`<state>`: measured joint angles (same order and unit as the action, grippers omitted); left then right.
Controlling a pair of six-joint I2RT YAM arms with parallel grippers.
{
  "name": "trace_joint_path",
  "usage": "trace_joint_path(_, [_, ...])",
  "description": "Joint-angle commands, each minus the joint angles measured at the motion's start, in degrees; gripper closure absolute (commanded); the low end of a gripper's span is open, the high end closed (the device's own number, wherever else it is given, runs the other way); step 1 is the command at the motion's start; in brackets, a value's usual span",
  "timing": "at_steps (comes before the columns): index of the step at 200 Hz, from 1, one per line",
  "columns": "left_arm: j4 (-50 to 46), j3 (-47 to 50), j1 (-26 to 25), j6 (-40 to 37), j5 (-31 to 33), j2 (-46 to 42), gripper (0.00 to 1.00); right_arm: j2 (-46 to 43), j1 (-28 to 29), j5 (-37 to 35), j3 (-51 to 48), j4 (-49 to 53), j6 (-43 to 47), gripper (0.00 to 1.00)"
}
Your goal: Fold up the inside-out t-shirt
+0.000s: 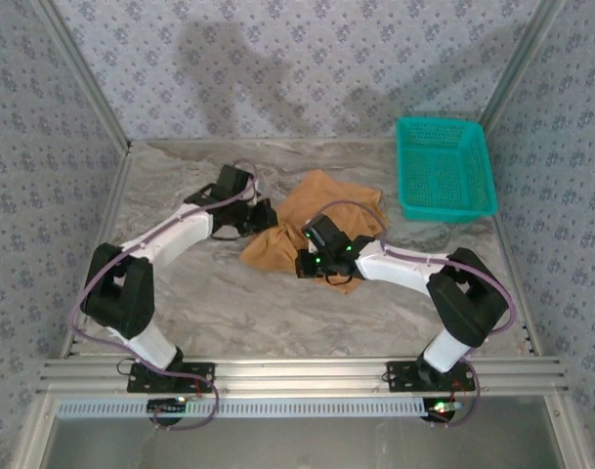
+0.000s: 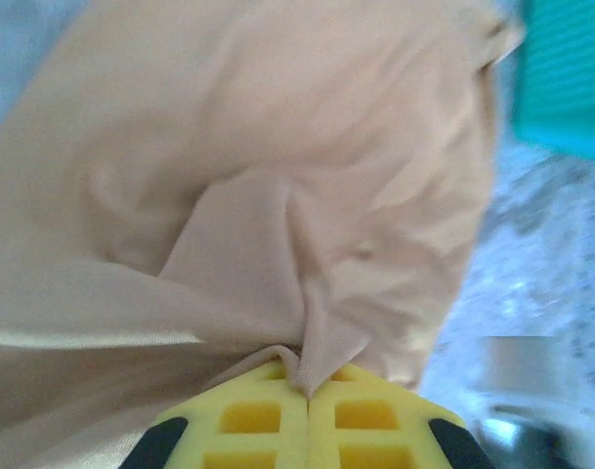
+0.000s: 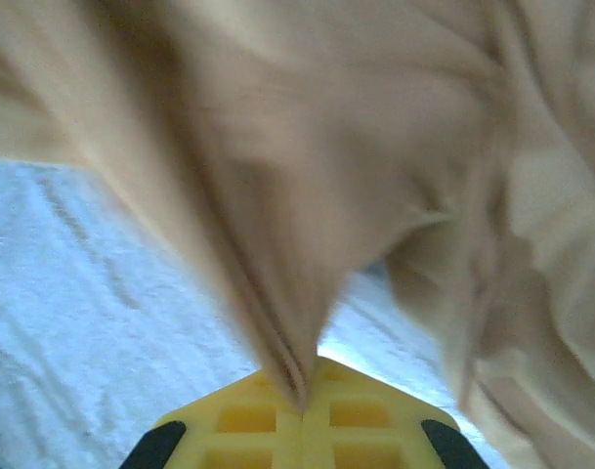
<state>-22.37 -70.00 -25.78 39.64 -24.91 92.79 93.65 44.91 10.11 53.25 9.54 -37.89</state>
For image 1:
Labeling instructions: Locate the tan t-shirt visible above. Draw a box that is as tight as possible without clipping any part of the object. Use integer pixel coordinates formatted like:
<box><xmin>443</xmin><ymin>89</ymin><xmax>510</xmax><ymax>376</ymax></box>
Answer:
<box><xmin>240</xmin><ymin>169</ymin><xmax>389</xmax><ymax>298</ymax></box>

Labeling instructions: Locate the teal plastic basket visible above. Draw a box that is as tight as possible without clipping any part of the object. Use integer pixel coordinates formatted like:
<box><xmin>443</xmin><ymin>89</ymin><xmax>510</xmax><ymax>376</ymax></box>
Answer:
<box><xmin>395</xmin><ymin>115</ymin><xmax>498</xmax><ymax>226</ymax></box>

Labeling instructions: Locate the small black circuit board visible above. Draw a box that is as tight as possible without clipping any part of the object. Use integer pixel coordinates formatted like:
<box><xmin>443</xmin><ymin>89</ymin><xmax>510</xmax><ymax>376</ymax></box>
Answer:
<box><xmin>422</xmin><ymin>398</ymin><xmax>463</xmax><ymax>422</ymax></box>
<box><xmin>148</xmin><ymin>398</ymin><xmax>190</xmax><ymax>417</ymax></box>

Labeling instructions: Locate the aluminium table edge rail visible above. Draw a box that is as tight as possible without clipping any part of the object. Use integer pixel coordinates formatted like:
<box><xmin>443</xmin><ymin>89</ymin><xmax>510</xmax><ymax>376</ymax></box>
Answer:
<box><xmin>489</xmin><ymin>214</ymin><xmax>543</xmax><ymax>359</ymax></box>
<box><xmin>60</xmin><ymin>144</ymin><xmax>135</xmax><ymax>362</ymax></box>

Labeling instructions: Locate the aluminium mounting rail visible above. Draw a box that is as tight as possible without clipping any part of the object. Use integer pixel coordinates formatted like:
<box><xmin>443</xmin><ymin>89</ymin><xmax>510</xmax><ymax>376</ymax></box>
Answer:
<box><xmin>37</xmin><ymin>359</ymin><xmax>570</xmax><ymax>392</ymax></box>

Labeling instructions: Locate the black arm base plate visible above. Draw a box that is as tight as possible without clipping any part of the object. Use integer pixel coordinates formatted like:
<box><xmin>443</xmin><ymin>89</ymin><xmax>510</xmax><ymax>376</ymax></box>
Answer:
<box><xmin>385</xmin><ymin>360</ymin><xmax>477</xmax><ymax>395</ymax></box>
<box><xmin>126</xmin><ymin>360</ymin><xmax>216</xmax><ymax>395</ymax></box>

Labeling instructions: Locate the slotted grey cable duct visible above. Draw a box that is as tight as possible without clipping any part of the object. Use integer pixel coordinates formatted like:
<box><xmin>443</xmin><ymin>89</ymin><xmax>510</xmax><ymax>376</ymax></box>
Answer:
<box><xmin>57</xmin><ymin>396</ymin><xmax>467</xmax><ymax>420</ymax></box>

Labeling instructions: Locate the aluminium frame post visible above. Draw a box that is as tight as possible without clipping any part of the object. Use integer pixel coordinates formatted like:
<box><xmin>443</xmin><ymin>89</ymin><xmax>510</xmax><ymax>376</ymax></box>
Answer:
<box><xmin>32</xmin><ymin>0</ymin><xmax>134</xmax><ymax>151</ymax></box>
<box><xmin>475</xmin><ymin>0</ymin><xmax>570</xmax><ymax>131</ymax></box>

